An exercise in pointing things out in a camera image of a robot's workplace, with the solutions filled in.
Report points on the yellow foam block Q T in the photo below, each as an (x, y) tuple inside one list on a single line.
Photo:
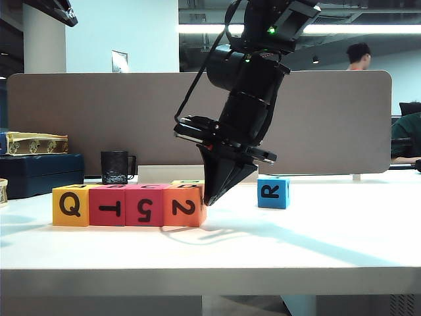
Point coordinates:
[(70, 220)]

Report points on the gold decorated box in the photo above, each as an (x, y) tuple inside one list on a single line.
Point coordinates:
[(36, 145)]

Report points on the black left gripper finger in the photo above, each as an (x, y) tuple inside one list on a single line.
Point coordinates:
[(59, 10)]

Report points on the pink foam block T B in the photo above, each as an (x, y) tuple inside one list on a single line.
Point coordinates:
[(107, 197)]

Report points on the pink foam block 5 4 C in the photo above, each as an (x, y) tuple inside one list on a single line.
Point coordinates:
[(144, 194)]

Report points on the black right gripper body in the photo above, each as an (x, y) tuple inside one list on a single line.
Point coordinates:
[(243, 153)]

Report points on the framed wall sign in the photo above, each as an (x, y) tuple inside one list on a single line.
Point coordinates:
[(119, 62)]

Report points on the blue foam block R 3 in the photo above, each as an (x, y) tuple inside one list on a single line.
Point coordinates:
[(283, 197)]

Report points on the white divider bracket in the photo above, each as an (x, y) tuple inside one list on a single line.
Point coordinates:
[(356, 177)]

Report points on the white table leg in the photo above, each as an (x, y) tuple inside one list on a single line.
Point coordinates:
[(299, 306)]

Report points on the orange foam block 2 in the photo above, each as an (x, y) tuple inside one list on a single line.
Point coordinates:
[(184, 220)]

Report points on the small cream patterned jar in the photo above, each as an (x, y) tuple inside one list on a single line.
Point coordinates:
[(2, 194)]

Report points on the person in orange shirt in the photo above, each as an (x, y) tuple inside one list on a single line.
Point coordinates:
[(358, 56)]

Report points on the black mug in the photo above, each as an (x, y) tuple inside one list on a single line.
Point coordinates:
[(113, 166)]

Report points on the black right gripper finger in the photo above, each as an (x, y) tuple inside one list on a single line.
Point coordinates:
[(217, 174), (235, 181)]

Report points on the dark blue case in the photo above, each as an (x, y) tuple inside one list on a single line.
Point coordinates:
[(42, 172)]

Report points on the brown desk divider panel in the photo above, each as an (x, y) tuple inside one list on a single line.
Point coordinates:
[(98, 115)]

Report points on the black round object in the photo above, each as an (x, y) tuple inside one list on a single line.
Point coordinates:
[(418, 166)]

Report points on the green foam block U Q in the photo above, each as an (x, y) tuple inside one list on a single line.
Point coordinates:
[(184, 183)]

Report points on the person in dark green shirt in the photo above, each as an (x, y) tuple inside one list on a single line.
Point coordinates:
[(406, 138)]

